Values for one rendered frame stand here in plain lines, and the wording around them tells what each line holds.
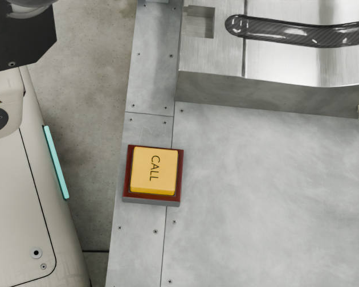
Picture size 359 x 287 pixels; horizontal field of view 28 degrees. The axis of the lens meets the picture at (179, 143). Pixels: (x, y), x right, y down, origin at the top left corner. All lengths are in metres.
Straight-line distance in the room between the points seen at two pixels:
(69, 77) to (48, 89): 0.07
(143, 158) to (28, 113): 0.71
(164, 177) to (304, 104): 0.24
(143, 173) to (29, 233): 0.60
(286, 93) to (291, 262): 0.24
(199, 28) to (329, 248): 0.36
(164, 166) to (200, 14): 0.24
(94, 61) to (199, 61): 1.05
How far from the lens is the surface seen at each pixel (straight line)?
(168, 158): 0.98
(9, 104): 1.11
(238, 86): 1.01
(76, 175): 1.87
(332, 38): 1.06
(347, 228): 1.03
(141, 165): 0.97
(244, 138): 1.04
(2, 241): 1.53
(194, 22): 1.06
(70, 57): 2.03
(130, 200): 0.98
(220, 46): 1.00
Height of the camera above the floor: 1.73
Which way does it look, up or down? 65 degrees down
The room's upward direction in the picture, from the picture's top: 11 degrees clockwise
